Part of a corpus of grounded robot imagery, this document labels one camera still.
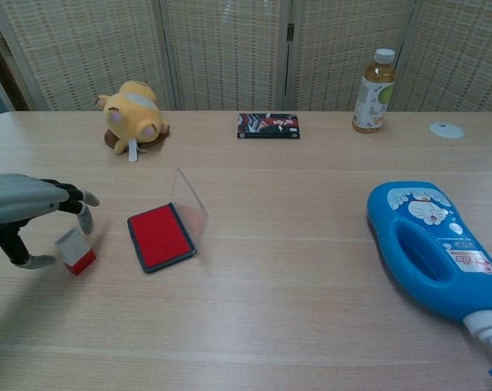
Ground white round table grommet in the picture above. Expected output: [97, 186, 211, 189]
[428, 121, 464, 140]

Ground yellow plush toy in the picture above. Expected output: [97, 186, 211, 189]
[97, 80, 172, 164]

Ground woven folding screen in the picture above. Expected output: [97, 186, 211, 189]
[0, 0, 492, 113]

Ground small red white stamp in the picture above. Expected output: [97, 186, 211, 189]
[54, 228, 97, 277]

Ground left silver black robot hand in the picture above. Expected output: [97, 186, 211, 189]
[0, 174, 101, 270]

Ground dark patterned card box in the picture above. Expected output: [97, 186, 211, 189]
[236, 112, 301, 141]

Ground brown wooden board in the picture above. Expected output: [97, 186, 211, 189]
[0, 20, 31, 112]

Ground blue cartoon pump bottle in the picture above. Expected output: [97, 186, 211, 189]
[366, 181, 492, 382]

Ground red ink pad clear lid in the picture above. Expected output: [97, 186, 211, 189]
[126, 168, 210, 275]

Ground tea bottle white cap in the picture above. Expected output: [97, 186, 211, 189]
[351, 47, 397, 134]

